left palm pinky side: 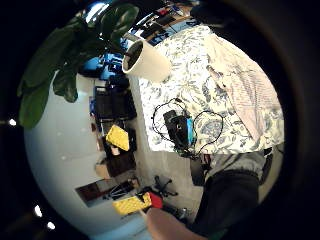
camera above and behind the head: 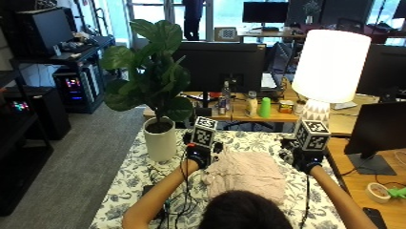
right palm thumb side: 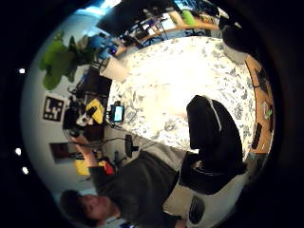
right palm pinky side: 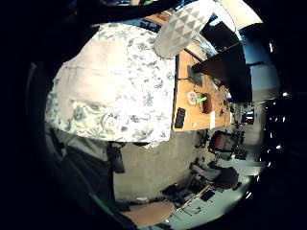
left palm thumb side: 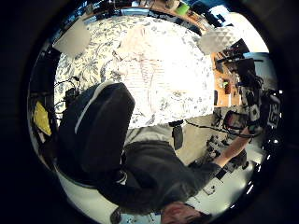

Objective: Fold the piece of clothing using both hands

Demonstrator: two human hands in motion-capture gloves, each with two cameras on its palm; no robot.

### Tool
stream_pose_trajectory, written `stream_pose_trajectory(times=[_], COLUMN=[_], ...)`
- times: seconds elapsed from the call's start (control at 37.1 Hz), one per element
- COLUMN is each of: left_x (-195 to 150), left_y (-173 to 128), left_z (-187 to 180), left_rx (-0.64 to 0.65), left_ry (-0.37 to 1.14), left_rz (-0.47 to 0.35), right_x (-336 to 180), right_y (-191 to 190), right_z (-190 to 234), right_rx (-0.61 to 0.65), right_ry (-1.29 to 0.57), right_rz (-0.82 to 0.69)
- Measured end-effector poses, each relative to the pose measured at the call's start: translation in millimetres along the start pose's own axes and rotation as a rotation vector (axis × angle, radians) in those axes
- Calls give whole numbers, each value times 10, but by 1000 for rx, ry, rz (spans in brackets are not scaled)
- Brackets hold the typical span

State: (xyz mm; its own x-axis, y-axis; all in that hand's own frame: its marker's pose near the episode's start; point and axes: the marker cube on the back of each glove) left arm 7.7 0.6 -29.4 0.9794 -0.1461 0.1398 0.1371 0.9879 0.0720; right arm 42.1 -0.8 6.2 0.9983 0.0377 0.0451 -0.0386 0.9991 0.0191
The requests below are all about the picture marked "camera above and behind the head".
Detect person's left hand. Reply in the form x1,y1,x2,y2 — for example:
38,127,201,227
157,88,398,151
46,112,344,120
181,131,225,170

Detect person's right hand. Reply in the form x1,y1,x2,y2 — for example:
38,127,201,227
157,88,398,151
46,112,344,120
278,137,326,175

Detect pink cloth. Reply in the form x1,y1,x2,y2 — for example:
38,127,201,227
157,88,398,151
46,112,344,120
202,150,287,205

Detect right glove marker cube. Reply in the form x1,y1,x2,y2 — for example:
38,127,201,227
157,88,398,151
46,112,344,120
292,118,332,152

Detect glove marker cube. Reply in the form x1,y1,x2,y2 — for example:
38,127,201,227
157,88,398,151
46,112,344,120
190,115,219,149
292,118,332,152

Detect left glove marker cube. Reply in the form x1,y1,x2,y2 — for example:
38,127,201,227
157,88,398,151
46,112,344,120
190,115,219,149

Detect white plant pot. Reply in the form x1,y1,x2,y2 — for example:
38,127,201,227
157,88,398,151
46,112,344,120
142,115,177,163

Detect patterned white lamp base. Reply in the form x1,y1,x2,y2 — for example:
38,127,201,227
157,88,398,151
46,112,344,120
299,98,332,130

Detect small yellow jar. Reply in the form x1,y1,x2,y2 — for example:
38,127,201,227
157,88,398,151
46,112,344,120
278,99,295,115

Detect slim drink can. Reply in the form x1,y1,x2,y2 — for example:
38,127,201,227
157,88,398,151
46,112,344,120
217,95,229,116

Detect green plastic cup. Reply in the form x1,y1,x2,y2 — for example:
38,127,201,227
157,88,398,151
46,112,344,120
257,96,273,119

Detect wooden desk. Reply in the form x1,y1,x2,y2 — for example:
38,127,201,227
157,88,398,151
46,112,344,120
142,83,382,137

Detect floral blue white tablecloth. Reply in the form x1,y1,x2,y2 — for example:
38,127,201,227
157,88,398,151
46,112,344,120
87,128,347,229

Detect black monitor on wooden desk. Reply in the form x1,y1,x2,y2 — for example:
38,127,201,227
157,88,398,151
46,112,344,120
342,100,406,177

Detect clear water bottle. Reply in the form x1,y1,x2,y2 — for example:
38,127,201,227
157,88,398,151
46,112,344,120
221,79,233,113

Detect the person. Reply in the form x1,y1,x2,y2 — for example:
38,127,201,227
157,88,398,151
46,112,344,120
197,189,294,229

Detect roll of masking tape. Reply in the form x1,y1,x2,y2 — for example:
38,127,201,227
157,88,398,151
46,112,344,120
364,181,392,204

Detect green plastic toy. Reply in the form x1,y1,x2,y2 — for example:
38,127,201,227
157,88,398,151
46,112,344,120
387,186,406,200

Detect black smartphone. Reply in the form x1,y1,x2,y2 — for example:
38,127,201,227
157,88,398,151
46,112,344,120
362,206,388,229

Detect green leafy plant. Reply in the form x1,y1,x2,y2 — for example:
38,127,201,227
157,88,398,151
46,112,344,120
98,18,195,126

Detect large black monitor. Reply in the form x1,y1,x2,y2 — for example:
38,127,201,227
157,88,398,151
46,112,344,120
171,41,267,109

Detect white lamp shade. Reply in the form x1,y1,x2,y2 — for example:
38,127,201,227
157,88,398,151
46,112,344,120
290,29,372,104

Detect black computer tower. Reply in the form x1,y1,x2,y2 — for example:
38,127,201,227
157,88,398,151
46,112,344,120
52,63,105,115

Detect checkered calibration board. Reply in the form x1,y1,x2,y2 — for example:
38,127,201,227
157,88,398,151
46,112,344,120
213,27,241,43

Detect black shelf unit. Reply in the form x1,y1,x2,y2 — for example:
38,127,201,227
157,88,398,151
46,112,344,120
9,35,117,115

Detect black monitor by window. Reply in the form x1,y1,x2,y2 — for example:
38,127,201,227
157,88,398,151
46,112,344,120
241,1,290,32

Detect black glove cables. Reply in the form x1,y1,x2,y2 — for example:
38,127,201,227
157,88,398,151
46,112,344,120
143,152,203,229

